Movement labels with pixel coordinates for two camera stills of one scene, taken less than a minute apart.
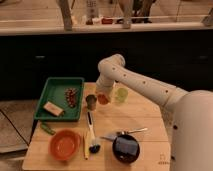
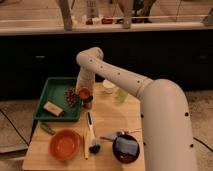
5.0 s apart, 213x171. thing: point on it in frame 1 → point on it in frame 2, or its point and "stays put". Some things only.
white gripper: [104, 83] → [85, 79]
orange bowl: [64, 144] stays put
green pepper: [48, 129] stays put
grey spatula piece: [110, 137] stays put
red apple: [102, 99] → [84, 93]
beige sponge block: [53, 108] stays put
